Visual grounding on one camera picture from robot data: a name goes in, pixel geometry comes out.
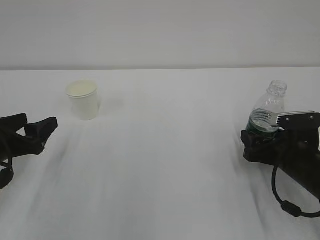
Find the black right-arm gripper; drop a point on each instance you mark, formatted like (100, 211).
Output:
(295, 152)

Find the white paper cup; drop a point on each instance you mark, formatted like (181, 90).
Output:
(83, 95)

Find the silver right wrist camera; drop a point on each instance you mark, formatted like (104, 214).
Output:
(296, 121)

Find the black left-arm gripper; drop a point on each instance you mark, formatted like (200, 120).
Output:
(24, 139)

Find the clear green-label water bottle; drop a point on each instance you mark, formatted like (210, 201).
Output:
(259, 132)

